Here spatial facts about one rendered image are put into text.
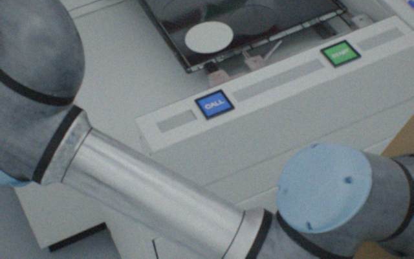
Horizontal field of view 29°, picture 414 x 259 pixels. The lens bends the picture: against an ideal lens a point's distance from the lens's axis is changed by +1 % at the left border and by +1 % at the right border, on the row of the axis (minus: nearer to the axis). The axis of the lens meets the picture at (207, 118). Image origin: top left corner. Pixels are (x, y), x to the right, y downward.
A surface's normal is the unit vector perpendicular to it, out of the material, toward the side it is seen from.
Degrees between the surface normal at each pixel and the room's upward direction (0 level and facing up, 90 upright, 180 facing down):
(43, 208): 90
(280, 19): 0
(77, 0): 90
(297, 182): 42
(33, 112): 78
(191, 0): 0
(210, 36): 1
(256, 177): 90
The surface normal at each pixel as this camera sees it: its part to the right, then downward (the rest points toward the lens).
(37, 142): 0.03, 0.06
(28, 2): 0.22, -0.37
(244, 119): 0.41, 0.62
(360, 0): -0.90, 0.36
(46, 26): 0.41, -0.26
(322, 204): -0.70, -0.29
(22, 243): -0.11, -0.70
